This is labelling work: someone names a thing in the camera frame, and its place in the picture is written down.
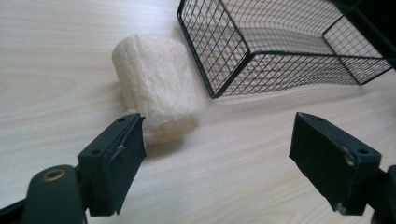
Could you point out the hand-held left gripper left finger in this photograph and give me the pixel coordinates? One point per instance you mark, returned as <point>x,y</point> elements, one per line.
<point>112,166</point>

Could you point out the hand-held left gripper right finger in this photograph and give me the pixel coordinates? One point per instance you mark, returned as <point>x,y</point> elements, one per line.
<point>334,169</point>

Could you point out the cream fluffy towel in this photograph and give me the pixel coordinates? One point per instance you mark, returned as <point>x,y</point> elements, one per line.
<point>155,87</point>

